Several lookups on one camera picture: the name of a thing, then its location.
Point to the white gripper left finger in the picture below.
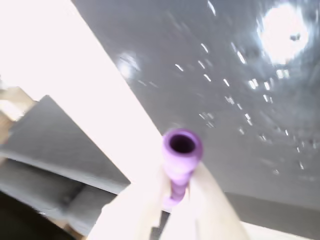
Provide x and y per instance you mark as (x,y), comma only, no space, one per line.
(135,212)

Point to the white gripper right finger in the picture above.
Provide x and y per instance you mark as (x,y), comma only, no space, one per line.
(210,210)

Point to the purple ribbed pen grip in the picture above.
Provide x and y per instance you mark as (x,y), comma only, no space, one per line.
(181,155)

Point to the dark grey glossy mat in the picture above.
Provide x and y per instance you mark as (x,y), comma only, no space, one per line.
(225,112)

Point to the grey fabric sofa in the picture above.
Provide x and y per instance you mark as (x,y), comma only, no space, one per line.
(50,160)

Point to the brown cardboard box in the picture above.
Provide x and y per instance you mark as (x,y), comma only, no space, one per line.
(11,105)

